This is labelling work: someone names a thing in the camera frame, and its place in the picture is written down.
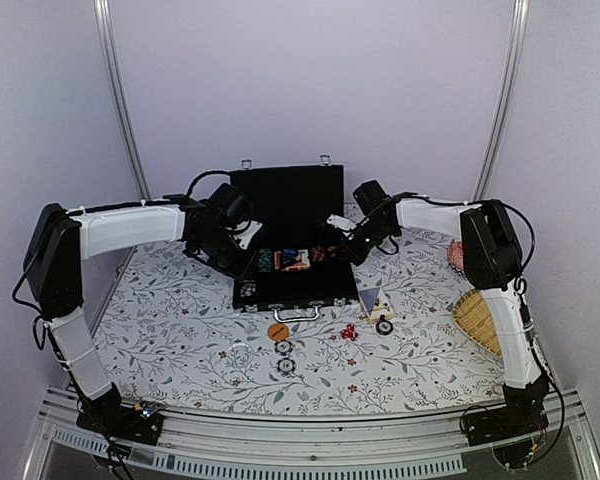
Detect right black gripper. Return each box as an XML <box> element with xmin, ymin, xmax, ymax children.
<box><xmin>335</xmin><ymin>218</ymin><xmax>394</xmax><ymax>266</ymax></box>

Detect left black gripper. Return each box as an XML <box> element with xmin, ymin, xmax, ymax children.
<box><xmin>194</xmin><ymin>228</ymin><xmax>262</xmax><ymax>281</ymax></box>

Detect black poker case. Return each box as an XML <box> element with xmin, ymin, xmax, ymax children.
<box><xmin>230</xmin><ymin>164</ymin><xmax>358</xmax><ymax>314</ymax></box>

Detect blue playing card box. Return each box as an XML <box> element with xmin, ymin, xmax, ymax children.
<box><xmin>358</xmin><ymin>287</ymin><xmax>395</xmax><ymax>323</ymax></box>

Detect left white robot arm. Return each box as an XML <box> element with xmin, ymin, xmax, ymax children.
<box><xmin>12</xmin><ymin>182</ymin><xmax>266</xmax><ymax>434</ymax></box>

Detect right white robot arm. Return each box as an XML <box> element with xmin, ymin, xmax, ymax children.
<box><xmin>326</xmin><ymin>180</ymin><xmax>549</xmax><ymax>436</ymax></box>

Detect orange chip stack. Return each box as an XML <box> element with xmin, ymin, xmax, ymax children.
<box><xmin>309</xmin><ymin>246</ymin><xmax>338</xmax><ymax>263</ymax></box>

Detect green chip stack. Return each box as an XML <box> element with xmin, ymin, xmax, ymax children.
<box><xmin>257</xmin><ymin>249</ymin><xmax>275</xmax><ymax>273</ymax></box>

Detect card deck in case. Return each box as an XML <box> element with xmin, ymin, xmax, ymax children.
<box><xmin>274</xmin><ymin>249</ymin><xmax>311</xmax><ymax>272</ymax></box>

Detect red dice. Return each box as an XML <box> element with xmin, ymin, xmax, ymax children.
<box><xmin>341</xmin><ymin>324</ymin><xmax>358</xmax><ymax>341</ymax></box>

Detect orange dealer button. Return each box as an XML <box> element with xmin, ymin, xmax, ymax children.
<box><xmin>267</xmin><ymin>323</ymin><xmax>290</xmax><ymax>343</ymax></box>

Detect red patterned bowl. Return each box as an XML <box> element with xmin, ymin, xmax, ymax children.
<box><xmin>447</xmin><ymin>241</ymin><xmax>465</xmax><ymax>276</ymax></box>

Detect woven bamboo tray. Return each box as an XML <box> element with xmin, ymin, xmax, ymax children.
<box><xmin>452</xmin><ymin>290</ymin><xmax>503</xmax><ymax>359</ymax></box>

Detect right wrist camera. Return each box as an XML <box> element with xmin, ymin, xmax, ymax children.
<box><xmin>326</xmin><ymin>214</ymin><xmax>356</xmax><ymax>235</ymax></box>

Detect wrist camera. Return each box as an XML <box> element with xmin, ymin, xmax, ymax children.
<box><xmin>326</xmin><ymin>214</ymin><xmax>356</xmax><ymax>235</ymax></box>
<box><xmin>233</xmin><ymin>221</ymin><xmax>262</xmax><ymax>250</ymax></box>

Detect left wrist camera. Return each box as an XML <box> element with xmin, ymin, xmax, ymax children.
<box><xmin>233</xmin><ymin>221</ymin><xmax>262</xmax><ymax>250</ymax></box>

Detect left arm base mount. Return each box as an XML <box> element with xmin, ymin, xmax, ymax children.
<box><xmin>76</xmin><ymin>390</ymin><xmax>165</xmax><ymax>446</ymax></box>

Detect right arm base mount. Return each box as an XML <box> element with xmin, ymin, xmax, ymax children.
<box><xmin>459</xmin><ymin>400</ymin><xmax>549</xmax><ymax>446</ymax></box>

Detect left aluminium frame post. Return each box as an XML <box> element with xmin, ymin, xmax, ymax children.
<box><xmin>93</xmin><ymin>0</ymin><xmax>151</xmax><ymax>199</ymax></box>

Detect aluminium frame post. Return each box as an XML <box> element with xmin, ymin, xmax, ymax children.
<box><xmin>473</xmin><ymin>0</ymin><xmax>530</xmax><ymax>200</ymax></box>
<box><xmin>93</xmin><ymin>0</ymin><xmax>151</xmax><ymax>199</ymax></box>

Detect right aluminium frame post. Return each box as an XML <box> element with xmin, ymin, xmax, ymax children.
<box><xmin>473</xmin><ymin>0</ymin><xmax>530</xmax><ymax>200</ymax></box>

